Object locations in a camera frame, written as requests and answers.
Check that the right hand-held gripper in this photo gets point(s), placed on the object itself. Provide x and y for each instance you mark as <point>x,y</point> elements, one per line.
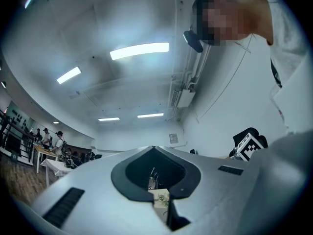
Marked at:
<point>250,148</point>

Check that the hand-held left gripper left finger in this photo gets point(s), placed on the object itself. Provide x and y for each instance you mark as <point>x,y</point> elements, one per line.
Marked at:
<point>85,192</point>

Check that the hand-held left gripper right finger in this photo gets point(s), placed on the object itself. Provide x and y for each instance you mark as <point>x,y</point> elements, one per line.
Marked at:
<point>215,192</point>

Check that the white tables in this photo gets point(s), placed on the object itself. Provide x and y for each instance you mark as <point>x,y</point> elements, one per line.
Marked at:
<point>57,168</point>

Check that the black mesh office chair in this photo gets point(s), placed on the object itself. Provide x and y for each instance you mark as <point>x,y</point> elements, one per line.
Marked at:
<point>238,137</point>

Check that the pale flower bouquet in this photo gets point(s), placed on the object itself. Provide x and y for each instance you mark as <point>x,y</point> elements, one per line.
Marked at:
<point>162,199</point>

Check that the wooden table with white legs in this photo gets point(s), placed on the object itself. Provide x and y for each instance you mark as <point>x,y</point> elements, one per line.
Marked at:
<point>45,151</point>

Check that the long ceiling light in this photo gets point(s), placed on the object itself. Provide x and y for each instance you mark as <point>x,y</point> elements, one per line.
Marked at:
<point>108,119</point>
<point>150,115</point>
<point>139,51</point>
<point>68,75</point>

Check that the white ceiling air unit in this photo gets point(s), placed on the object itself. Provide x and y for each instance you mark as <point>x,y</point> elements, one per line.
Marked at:
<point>184,98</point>

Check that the black metal railing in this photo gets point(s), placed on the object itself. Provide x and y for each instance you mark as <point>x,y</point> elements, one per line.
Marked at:
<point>14,141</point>

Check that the person's light grey shirt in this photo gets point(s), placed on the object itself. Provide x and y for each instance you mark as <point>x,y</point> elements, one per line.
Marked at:
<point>293,70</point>

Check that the white ceiling pipes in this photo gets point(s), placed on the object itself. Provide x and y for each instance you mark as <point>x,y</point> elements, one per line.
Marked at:
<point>195,67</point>

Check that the person's head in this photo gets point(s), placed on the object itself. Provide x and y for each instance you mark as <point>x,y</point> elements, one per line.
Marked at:
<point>254,16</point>

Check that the black head-mounted camera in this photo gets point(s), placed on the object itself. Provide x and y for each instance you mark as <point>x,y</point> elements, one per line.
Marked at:
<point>194,41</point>

